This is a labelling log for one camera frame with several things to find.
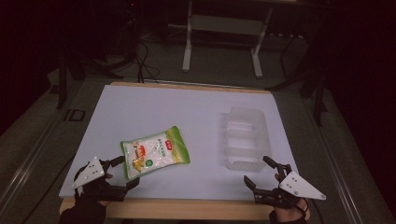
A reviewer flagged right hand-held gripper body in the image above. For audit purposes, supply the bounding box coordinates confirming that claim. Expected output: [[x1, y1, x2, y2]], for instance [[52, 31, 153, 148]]
[[253, 163, 328, 210]]

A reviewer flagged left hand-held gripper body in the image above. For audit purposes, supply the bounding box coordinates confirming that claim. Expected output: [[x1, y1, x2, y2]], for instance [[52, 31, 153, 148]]
[[71, 156, 129, 203]]

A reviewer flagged clear plastic container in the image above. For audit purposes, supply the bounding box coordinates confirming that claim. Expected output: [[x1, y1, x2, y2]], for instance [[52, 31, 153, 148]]
[[221, 105, 272, 173]]

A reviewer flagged green and white snack packet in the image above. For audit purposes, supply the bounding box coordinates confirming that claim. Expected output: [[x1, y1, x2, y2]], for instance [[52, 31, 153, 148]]
[[120, 125, 191, 181]]

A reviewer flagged person's left hand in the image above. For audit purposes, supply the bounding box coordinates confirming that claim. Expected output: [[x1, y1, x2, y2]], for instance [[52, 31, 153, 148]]
[[81, 173, 113, 207]]

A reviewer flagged person's right hand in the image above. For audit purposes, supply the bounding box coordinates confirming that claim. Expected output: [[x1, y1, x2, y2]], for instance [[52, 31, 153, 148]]
[[272, 173, 310, 224]]

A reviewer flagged white table mat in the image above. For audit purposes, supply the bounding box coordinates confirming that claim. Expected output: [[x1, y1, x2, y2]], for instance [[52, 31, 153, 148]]
[[58, 84, 300, 201]]

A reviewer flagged black metal stand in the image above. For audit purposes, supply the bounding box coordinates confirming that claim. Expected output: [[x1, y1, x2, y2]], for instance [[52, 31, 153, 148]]
[[55, 43, 125, 110], [266, 18, 330, 127]]

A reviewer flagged metal floor rail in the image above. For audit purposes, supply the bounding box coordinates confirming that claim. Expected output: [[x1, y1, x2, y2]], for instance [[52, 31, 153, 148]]
[[0, 106, 68, 216], [306, 99, 367, 224]]

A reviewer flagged black floor bracket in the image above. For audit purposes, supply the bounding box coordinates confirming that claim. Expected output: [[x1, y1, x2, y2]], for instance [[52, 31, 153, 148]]
[[63, 108, 87, 122]]

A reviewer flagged black floor cable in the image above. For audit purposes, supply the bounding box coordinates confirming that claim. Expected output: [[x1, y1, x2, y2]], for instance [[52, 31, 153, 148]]
[[134, 39, 162, 84]]

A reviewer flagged white metal stand frame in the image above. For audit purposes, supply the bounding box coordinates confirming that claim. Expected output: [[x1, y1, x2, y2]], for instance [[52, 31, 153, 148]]
[[181, 0, 276, 79]]

